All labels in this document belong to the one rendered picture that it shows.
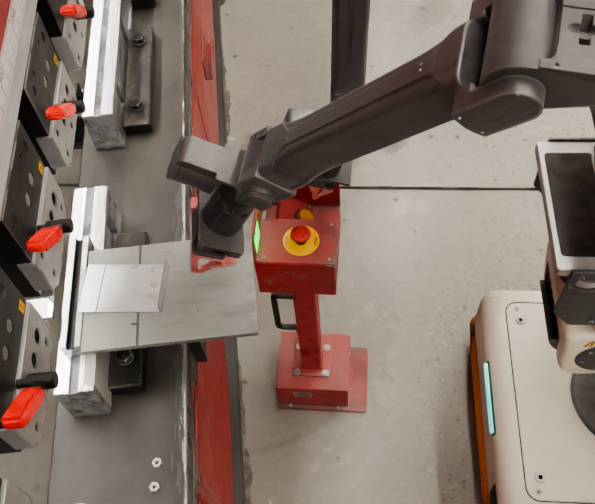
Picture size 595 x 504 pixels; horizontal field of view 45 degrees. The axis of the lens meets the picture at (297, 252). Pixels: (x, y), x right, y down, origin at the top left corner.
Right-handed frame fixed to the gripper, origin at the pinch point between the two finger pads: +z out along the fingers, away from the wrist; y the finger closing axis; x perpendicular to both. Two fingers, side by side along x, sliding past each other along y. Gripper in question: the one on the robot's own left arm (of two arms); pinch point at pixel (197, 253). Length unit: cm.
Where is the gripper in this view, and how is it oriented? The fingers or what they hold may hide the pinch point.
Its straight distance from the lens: 105.6
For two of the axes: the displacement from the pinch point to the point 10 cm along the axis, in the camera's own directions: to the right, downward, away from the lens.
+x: 8.8, 1.9, 4.3
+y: 0.8, 8.3, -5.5
